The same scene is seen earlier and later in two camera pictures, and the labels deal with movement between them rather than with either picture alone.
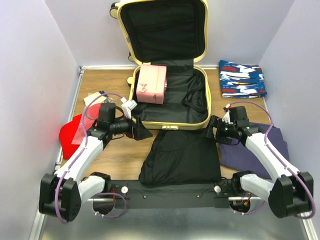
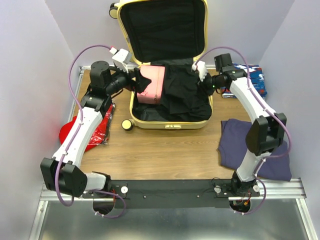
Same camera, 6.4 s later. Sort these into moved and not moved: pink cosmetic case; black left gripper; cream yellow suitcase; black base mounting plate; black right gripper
Moved: black right gripper; black left gripper
Not moved: black base mounting plate; pink cosmetic case; cream yellow suitcase
